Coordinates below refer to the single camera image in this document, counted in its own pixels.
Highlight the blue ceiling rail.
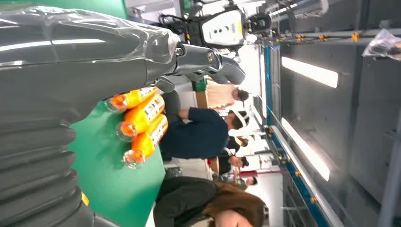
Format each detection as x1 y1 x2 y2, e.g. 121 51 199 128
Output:
263 46 330 227

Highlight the person with white headset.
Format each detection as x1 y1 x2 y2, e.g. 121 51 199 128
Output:
159 107 250 160

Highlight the cardboard box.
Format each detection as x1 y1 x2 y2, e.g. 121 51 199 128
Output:
195 91 209 109

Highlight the clear plastic bag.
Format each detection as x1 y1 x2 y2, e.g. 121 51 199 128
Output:
362 28 401 61

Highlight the orange bottle with clear cap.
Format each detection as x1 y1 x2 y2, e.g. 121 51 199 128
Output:
105 87 159 114
115 93 166 142
122 114 169 170

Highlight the long ceiling light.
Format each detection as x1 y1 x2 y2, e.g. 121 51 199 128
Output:
281 117 331 183
281 56 340 89

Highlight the metal bar with orange clips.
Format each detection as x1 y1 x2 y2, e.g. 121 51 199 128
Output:
275 28 401 45

